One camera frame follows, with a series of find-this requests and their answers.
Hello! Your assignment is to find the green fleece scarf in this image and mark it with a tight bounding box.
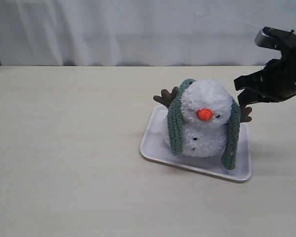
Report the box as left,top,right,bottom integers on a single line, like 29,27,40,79
167,78,242,171

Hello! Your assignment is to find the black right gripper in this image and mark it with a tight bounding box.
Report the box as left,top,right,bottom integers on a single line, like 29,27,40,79
233,44,296,106

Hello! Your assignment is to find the white backdrop curtain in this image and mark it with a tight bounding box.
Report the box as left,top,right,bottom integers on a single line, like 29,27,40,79
0,0,296,66

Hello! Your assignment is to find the white plush snowman toy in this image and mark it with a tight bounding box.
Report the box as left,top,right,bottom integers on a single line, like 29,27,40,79
152,79,253,158

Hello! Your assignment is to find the white rectangular plastic tray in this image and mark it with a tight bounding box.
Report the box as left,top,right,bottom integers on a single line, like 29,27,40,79
140,106,253,183

